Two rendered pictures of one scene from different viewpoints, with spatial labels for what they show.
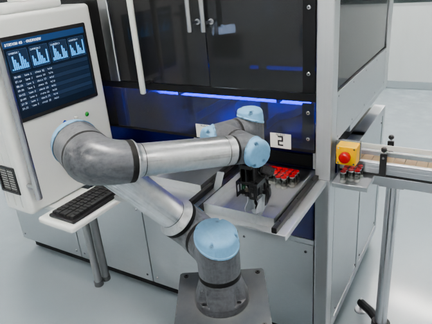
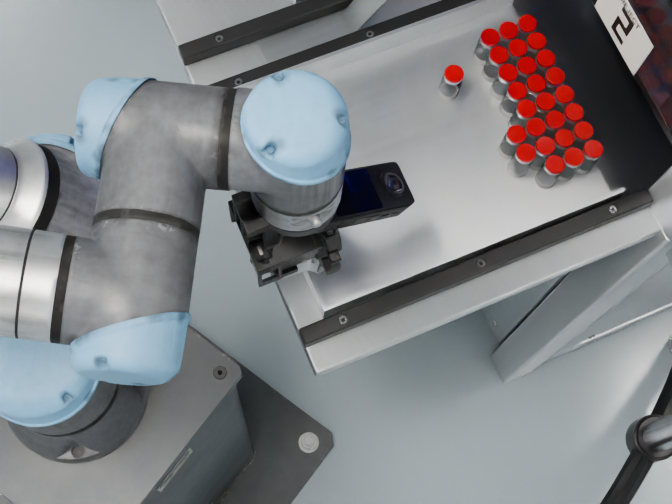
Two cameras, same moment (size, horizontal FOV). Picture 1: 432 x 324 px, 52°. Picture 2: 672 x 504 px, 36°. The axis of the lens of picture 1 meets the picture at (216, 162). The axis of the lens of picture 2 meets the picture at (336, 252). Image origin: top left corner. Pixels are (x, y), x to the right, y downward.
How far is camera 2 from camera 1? 104 cm
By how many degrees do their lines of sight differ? 51
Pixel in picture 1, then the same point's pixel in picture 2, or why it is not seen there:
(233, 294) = (55, 444)
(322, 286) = (547, 328)
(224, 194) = (343, 65)
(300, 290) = not seen: hidden behind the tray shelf
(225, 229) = (54, 362)
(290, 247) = not seen: hidden behind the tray
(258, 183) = (270, 265)
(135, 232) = not seen: outside the picture
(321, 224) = (601, 267)
